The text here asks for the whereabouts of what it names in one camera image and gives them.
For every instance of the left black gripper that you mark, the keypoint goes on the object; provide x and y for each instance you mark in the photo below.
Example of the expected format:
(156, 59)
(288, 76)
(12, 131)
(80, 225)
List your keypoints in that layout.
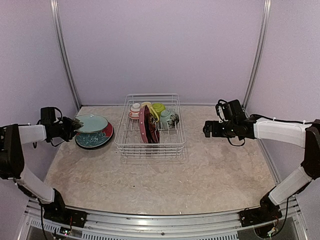
(70, 133)

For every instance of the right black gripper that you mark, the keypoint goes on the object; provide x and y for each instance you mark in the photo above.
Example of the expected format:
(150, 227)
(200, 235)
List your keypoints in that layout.
(215, 133)

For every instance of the grey red wave plate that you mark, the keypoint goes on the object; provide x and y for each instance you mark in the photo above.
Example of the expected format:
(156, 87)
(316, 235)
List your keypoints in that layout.
(97, 138)

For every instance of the pink polka dot plate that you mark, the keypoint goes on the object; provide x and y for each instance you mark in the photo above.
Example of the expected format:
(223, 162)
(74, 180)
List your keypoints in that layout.
(142, 127)

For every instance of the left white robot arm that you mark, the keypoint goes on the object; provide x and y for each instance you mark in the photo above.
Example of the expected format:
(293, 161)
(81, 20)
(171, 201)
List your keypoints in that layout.
(13, 165)

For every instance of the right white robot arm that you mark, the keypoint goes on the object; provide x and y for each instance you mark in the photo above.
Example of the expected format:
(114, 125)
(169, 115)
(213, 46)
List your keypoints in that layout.
(292, 146)

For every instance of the light blue floral bowl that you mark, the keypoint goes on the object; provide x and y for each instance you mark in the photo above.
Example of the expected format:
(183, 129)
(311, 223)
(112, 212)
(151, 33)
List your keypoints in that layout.
(169, 119)

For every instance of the lime green bowl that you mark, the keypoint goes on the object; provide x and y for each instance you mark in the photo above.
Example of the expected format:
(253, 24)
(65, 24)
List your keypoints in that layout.
(158, 108)

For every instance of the dark red black plate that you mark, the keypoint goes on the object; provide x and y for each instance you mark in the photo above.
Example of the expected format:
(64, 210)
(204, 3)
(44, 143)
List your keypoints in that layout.
(152, 131)

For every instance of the white red patterned bowl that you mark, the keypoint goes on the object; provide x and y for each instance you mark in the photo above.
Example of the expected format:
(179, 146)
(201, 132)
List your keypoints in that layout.
(134, 111)

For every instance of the pale yellow mug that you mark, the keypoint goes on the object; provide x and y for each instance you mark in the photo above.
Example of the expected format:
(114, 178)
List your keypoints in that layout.
(151, 110)

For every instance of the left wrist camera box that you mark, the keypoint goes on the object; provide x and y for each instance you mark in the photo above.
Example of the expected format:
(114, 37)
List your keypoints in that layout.
(48, 115)

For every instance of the white wire dish rack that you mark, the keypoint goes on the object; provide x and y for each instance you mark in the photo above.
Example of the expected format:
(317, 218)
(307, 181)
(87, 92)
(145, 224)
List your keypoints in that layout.
(128, 139)

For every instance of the left aluminium corner post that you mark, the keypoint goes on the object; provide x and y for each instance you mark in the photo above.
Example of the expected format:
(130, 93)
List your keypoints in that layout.
(54, 5)

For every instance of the aluminium corner post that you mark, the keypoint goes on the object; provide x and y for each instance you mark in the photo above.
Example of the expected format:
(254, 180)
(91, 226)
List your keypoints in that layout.
(54, 5)
(258, 53)

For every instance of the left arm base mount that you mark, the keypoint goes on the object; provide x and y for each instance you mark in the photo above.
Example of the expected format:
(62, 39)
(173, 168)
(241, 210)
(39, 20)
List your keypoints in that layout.
(67, 216)

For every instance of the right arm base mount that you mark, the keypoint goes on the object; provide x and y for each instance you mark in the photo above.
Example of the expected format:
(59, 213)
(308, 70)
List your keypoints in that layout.
(255, 216)

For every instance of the aluminium front rail frame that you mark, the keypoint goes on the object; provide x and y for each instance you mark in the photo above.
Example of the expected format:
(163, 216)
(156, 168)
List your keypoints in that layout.
(103, 225)

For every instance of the right aluminium corner post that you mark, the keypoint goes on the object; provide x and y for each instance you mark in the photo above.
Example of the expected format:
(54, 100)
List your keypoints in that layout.
(258, 53)

